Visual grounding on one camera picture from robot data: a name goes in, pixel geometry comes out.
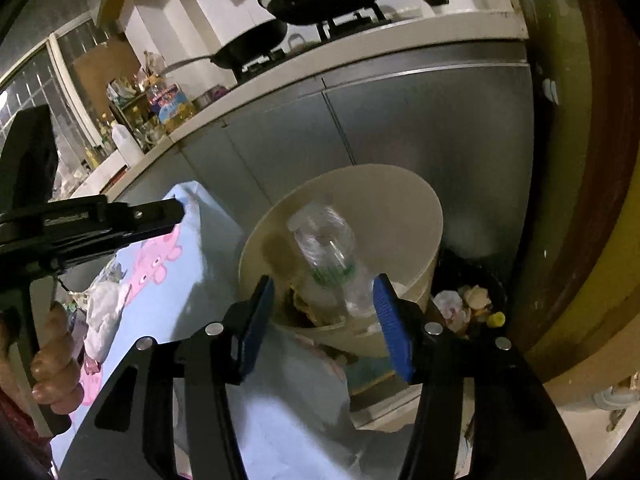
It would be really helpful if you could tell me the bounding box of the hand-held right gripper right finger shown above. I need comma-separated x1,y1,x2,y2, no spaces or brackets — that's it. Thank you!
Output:
372,273,588,480

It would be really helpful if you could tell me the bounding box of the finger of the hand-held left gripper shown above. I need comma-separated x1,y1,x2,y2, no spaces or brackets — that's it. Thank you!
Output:
125,197,186,246

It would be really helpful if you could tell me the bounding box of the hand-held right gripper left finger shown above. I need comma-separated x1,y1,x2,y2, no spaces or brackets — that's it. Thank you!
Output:
57,275,276,480

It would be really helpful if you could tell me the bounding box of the clear green-label plastic bottle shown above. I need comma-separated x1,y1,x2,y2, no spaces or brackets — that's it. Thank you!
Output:
286,201,381,323

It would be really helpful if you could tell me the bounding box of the beige plastic bin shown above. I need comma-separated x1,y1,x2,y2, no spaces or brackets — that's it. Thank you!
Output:
237,162,445,358

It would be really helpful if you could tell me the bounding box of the person's left forearm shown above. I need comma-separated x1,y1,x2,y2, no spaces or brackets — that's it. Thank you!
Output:
0,390,53,480

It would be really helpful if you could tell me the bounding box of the person's left hand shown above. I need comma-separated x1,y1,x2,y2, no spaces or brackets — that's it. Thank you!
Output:
0,302,85,416

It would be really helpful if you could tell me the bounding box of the crumpled white paper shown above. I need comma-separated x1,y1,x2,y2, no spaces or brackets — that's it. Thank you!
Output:
432,291,471,331

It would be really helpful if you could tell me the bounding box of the blue cartoon pig tablecloth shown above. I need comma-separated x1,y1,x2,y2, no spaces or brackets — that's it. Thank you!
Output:
50,180,396,480

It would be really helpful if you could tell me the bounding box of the white plastic bottle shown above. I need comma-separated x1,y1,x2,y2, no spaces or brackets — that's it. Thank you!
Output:
111,121,146,168

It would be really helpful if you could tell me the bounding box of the barred kitchen window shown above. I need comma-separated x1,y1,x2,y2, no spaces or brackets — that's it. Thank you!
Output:
0,20,131,171

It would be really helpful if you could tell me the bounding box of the black waste bin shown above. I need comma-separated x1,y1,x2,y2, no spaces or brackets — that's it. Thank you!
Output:
430,250,508,341

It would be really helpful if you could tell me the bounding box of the blue-label cooking oil bottle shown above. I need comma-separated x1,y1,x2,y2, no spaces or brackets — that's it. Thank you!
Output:
150,82,196,131

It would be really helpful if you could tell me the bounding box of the crumpled white plastic bag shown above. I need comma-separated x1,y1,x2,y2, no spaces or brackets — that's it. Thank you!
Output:
82,280,133,363

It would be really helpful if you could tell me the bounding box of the cluttered condiment rack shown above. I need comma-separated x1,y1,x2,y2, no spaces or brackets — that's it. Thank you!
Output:
107,52,171,151

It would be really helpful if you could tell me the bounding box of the small black frying pan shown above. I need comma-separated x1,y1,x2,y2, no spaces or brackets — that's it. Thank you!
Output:
165,20,290,71

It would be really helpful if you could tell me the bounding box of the grey kitchen cabinet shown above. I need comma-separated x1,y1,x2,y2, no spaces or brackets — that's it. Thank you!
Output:
70,40,536,321

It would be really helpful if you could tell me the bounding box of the black gas stove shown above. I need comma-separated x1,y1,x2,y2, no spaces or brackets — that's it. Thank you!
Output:
235,2,396,83

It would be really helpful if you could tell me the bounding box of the brown wooden door frame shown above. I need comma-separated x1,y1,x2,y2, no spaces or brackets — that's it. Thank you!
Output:
515,0,640,401

